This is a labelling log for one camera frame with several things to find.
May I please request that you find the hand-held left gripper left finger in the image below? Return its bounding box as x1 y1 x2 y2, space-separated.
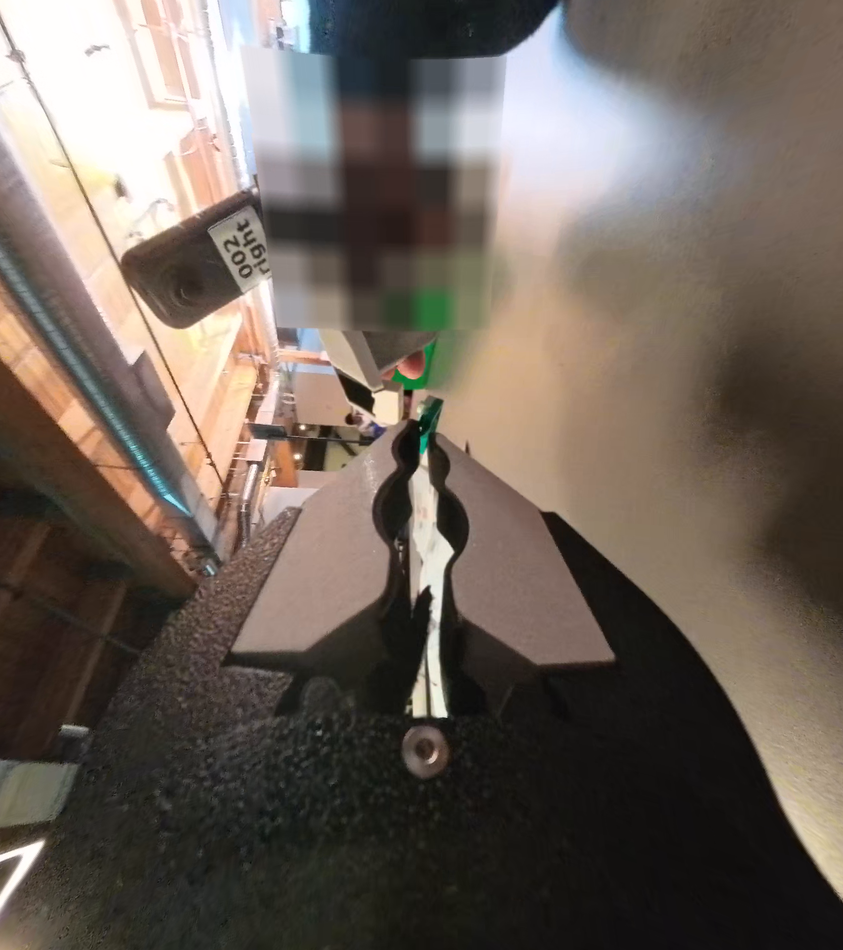
229 420 421 710

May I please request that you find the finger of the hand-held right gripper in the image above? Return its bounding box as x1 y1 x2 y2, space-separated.
318 330 383 413

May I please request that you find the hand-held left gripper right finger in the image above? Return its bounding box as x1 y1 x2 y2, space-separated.
427 436 617 715

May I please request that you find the person's right hand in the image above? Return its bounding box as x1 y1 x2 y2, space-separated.
383 347 428 387

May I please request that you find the green plastic bin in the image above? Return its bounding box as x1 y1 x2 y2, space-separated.
403 330 446 394

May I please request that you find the metal ventilation duct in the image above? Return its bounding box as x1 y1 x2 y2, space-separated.
0 148 196 521

